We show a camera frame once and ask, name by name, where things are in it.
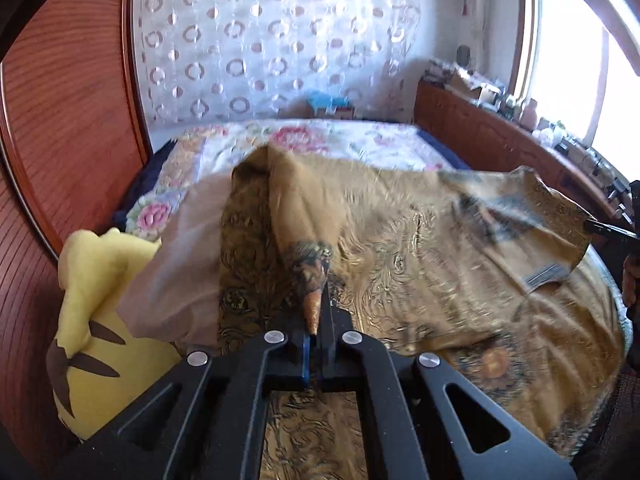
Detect cardboard box with red label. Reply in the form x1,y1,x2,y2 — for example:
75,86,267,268
309,102,356,120

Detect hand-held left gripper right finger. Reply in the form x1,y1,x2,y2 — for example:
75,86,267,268
315,287,578,480

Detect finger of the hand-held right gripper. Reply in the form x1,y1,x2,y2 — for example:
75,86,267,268
585,217,640,242

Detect blue plastic bag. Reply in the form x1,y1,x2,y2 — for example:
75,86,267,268
306,91,348,109

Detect circle patterned sheer curtain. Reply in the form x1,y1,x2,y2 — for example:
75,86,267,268
131,0,426,126

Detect patterned window curtain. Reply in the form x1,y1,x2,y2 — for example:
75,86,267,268
452,0,496,68

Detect person's right hand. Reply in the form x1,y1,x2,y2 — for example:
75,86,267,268
622,254,640,307

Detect open dotted cardboard box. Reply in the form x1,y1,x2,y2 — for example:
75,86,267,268
450,67,501,103

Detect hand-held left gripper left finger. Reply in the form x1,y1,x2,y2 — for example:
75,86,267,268
52,330,315,480

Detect person's dark clothing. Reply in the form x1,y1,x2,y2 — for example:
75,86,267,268
570,370,640,480

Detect wooden framed window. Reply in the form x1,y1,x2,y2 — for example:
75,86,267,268
510,0,640,171

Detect golden patterned shirt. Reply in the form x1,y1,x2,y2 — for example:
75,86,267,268
120,144,626,480

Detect small black tripod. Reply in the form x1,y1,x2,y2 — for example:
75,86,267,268
607,180,634,221

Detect patterned fabric stack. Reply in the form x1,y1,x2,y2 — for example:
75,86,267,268
425,60,454,86

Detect yellow plush toy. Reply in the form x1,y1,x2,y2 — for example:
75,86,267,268
46,227,183,443

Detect long wooden cabinet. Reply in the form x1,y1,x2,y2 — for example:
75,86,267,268
414,80,640,241

